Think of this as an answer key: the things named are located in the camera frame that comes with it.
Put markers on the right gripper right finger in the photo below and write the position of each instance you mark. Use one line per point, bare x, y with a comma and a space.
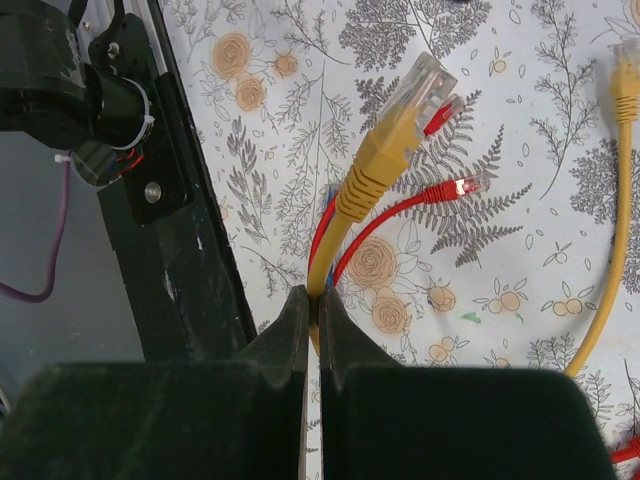
385, 420

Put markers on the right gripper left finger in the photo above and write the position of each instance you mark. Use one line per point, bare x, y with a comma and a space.
241, 418

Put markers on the floral table mat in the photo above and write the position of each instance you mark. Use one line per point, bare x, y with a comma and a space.
510, 240

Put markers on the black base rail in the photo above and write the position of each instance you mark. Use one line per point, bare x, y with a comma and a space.
166, 229

